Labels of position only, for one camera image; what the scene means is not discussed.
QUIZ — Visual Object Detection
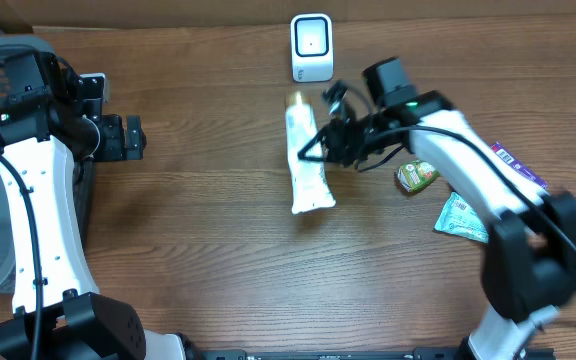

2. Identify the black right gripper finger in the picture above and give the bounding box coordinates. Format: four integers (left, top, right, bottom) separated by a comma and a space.
297, 125, 330, 163
321, 80, 356, 120

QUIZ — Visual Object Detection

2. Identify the white tube gold cap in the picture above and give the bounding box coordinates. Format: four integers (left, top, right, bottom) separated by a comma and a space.
285, 91, 336, 215

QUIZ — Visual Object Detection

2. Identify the green yellow drink pouch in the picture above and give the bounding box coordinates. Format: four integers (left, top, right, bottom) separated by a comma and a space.
395, 160, 439, 193

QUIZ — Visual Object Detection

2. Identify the teal snack packet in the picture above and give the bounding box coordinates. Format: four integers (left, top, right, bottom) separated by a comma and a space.
434, 192, 489, 243

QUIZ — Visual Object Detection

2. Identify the purple square packet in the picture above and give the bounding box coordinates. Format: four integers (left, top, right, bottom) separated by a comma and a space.
491, 142, 548, 189

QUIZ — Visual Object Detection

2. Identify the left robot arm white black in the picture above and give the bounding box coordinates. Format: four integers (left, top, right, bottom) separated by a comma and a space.
0, 50, 194, 360

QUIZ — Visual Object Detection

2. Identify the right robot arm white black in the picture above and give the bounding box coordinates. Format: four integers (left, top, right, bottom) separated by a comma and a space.
297, 57, 576, 359

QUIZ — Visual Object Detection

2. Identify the white barcode scanner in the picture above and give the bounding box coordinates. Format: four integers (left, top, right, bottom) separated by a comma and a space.
290, 13, 334, 83

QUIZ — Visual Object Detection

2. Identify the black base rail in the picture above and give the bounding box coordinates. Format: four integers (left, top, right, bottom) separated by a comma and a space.
192, 347, 474, 360

